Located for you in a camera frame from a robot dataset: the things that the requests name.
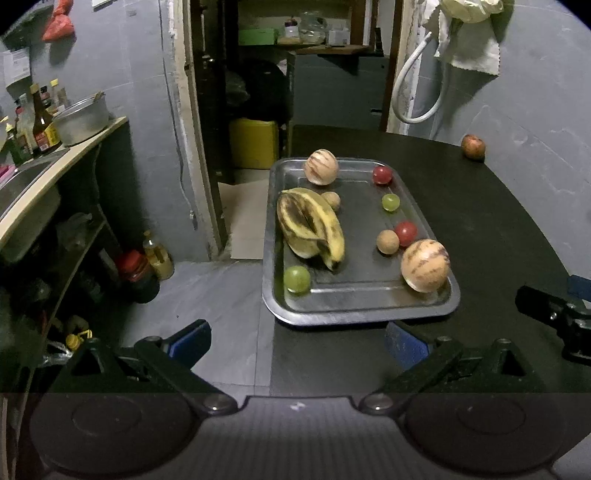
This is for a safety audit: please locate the metal sink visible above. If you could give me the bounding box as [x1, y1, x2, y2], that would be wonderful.
[0, 157, 62, 219]

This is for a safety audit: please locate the small striped pepino melon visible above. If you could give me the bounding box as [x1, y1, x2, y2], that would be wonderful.
[400, 239, 450, 292]

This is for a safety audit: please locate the dark sauce bottle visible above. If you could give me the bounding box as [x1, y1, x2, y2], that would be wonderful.
[30, 83, 61, 154]

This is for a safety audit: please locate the large striped pepino melon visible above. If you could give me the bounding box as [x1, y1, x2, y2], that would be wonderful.
[303, 148, 339, 186]

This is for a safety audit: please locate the metal pot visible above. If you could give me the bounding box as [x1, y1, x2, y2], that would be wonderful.
[53, 91, 110, 147]

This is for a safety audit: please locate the long yellow banana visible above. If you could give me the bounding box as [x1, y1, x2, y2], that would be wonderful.
[281, 187, 346, 271]

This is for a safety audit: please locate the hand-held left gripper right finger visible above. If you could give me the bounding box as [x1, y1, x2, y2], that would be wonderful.
[359, 320, 546, 415]

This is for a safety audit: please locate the pale yellow crumpled bag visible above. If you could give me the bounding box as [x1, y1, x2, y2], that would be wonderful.
[436, 0, 504, 24]

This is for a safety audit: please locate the red apple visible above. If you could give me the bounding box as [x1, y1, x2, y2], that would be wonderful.
[461, 134, 486, 160]

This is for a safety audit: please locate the white hose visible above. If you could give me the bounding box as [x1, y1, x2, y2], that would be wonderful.
[392, 31, 448, 124]

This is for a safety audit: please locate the clear plastic bag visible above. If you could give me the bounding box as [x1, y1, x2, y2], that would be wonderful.
[300, 14, 329, 45]

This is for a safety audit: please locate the cooking oil bottle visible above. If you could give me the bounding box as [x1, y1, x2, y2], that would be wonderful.
[142, 231, 175, 281]

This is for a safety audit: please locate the white wall cable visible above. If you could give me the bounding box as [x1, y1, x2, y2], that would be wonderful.
[159, 0, 197, 229]

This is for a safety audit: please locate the white cloth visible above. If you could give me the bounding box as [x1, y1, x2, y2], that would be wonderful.
[422, 9, 502, 77]

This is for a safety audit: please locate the wooden shelf counter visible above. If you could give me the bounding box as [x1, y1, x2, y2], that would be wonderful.
[0, 115, 130, 393]

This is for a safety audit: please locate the yellow-capped clear bottle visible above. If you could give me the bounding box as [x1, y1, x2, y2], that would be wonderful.
[50, 78, 70, 112]

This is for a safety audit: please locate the cardboard sheet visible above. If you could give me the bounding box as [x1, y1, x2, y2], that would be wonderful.
[217, 180, 271, 260]

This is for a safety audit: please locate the dark cabinet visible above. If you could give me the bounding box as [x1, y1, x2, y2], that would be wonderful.
[286, 51, 391, 132]

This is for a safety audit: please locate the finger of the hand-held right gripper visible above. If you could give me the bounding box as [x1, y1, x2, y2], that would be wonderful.
[568, 274, 591, 303]
[515, 285, 591, 365]

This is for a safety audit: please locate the green box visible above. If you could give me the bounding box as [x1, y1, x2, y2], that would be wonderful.
[239, 28, 279, 46]

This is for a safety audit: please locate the red-lidded dark jar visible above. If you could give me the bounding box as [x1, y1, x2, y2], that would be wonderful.
[115, 250, 160, 304]

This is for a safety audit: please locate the metal baking tray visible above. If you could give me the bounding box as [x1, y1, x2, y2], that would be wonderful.
[262, 157, 461, 328]

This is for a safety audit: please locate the yellow jerry can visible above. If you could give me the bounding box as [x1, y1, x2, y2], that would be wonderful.
[229, 117, 280, 170]

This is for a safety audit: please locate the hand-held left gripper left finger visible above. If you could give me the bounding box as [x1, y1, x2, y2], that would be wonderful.
[60, 319, 240, 416]

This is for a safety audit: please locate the short spotted banana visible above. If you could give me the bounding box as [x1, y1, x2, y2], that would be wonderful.
[276, 191, 324, 259]

